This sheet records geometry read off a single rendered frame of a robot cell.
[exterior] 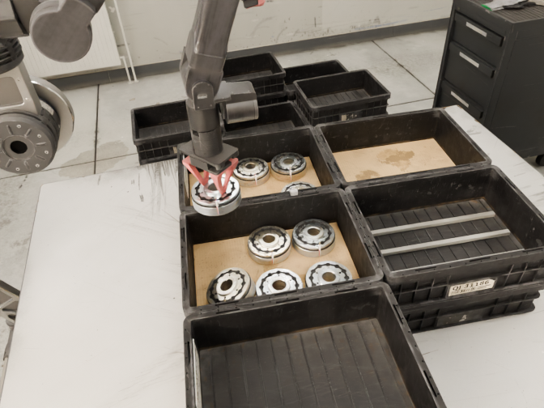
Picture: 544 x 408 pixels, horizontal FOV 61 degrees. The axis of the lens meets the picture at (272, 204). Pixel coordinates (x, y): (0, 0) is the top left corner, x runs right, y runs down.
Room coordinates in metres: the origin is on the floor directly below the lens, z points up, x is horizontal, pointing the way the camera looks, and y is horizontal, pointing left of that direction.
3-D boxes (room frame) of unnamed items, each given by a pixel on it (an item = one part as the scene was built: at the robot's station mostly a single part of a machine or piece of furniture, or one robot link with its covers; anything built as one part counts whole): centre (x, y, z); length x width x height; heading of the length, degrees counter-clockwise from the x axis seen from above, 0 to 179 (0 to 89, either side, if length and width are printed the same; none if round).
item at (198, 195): (0.76, 0.12, 1.04); 0.10 x 0.10 x 0.01
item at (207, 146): (0.76, 0.12, 1.16); 0.10 x 0.07 x 0.07; 52
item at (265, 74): (2.36, 0.11, 0.37); 0.40 x 0.30 x 0.45; 103
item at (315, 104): (2.06, -0.37, 0.37); 0.40 x 0.30 x 0.45; 103
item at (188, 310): (0.70, 0.00, 0.92); 0.40 x 0.30 x 0.02; 97
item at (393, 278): (0.76, -0.39, 0.92); 0.40 x 0.30 x 0.02; 97
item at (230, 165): (0.75, 0.11, 1.09); 0.07 x 0.07 x 0.09; 52
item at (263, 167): (1.08, 0.05, 0.86); 0.10 x 0.10 x 0.01
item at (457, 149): (1.05, -0.35, 0.87); 0.40 x 0.30 x 0.11; 97
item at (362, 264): (0.70, 0.00, 0.87); 0.40 x 0.30 x 0.11; 97
